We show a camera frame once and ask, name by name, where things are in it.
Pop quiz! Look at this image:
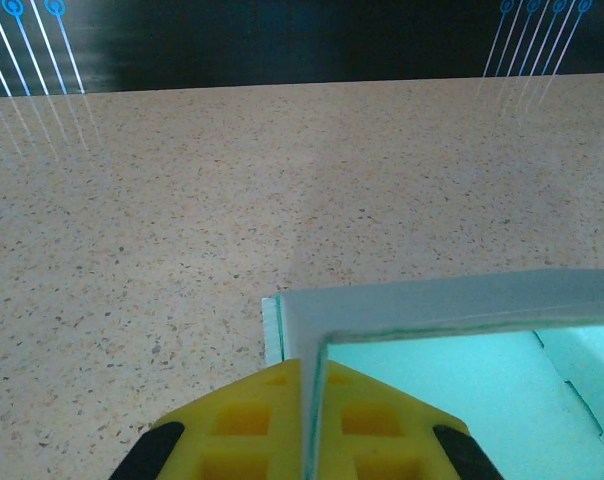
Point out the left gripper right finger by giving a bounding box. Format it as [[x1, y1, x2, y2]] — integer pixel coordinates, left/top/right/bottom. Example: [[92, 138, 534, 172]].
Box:
[[314, 359, 506, 480]]

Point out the pale green paper box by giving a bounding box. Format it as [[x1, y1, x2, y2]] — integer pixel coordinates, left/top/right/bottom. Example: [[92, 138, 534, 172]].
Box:
[[261, 268, 604, 480]]

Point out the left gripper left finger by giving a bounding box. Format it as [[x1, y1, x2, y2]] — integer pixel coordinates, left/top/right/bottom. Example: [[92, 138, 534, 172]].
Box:
[[109, 357, 307, 480]]

